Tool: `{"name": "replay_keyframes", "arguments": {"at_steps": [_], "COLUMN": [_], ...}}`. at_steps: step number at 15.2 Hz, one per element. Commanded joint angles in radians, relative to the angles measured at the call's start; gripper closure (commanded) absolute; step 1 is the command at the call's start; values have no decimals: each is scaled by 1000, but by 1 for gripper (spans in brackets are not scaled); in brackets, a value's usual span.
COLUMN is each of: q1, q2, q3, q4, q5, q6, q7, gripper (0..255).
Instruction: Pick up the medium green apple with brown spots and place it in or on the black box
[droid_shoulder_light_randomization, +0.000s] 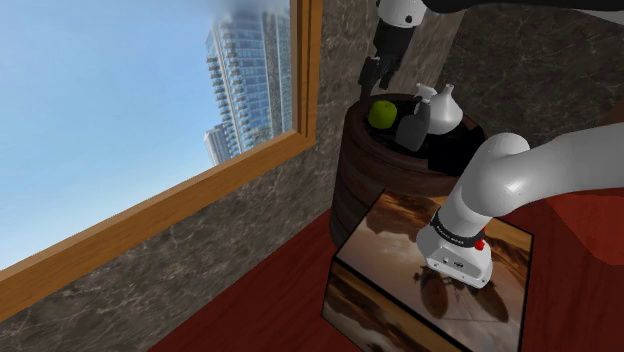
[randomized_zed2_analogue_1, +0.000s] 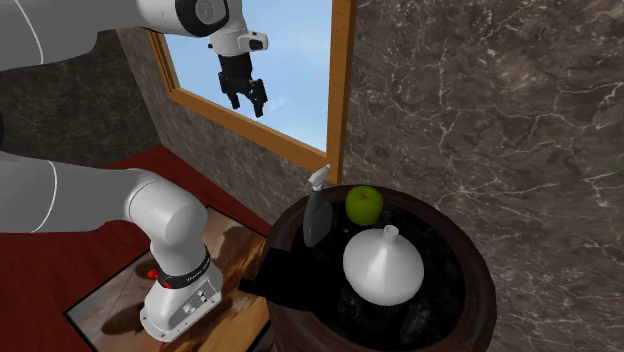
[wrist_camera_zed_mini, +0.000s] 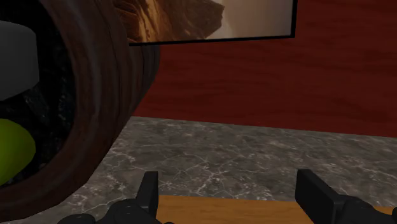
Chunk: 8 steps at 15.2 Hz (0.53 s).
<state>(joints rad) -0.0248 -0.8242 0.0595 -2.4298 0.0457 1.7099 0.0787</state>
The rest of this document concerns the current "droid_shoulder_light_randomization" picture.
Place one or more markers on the round dark wooden table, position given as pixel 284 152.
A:
pixel 363 180

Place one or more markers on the green apple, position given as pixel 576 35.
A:
pixel 382 114

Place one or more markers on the dark grey spray bottle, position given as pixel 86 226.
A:
pixel 412 131

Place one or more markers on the white vase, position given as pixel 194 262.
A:
pixel 444 114

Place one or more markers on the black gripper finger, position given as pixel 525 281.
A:
pixel 389 78
pixel 369 78

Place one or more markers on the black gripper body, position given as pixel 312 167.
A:
pixel 392 44

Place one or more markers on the wooden framed window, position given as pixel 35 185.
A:
pixel 97 122

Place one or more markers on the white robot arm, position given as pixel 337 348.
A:
pixel 507 180

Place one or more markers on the patterned robot stand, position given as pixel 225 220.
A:
pixel 385 253

